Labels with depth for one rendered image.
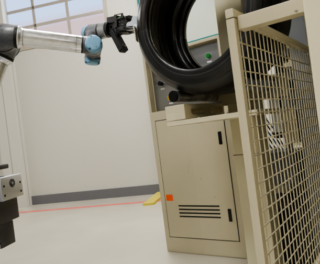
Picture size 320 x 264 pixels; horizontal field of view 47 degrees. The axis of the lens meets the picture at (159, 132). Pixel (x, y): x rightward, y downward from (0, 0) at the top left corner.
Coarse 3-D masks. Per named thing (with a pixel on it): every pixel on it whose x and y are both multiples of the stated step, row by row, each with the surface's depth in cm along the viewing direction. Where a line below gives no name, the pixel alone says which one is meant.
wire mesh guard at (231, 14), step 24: (240, 48) 75; (264, 48) 91; (240, 72) 74; (240, 96) 74; (240, 120) 75; (288, 120) 100; (312, 120) 126; (264, 144) 84; (288, 144) 98; (312, 144) 120; (312, 168) 118; (288, 192) 93; (264, 216) 79; (264, 240) 75; (312, 240) 108
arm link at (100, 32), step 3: (105, 21) 169; (99, 24) 170; (102, 24) 168; (99, 27) 169; (102, 27) 168; (99, 30) 169; (102, 30) 168; (99, 33) 170; (102, 33) 169; (99, 36) 171; (102, 36) 170; (105, 36) 170
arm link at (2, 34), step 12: (0, 24) 154; (0, 36) 152; (12, 36) 152; (24, 36) 153; (36, 36) 154; (48, 36) 156; (60, 36) 157; (72, 36) 158; (84, 36) 161; (96, 36) 158; (0, 48) 156; (48, 48) 158; (60, 48) 158; (72, 48) 159; (84, 48) 159; (96, 48) 158
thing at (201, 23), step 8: (200, 0) 214; (208, 0) 211; (192, 8) 217; (200, 8) 214; (208, 8) 211; (192, 16) 217; (200, 16) 214; (208, 16) 211; (192, 24) 218; (200, 24) 215; (208, 24) 212; (216, 24) 209; (192, 32) 218; (200, 32) 215; (208, 32) 212; (216, 32) 209; (192, 40) 218
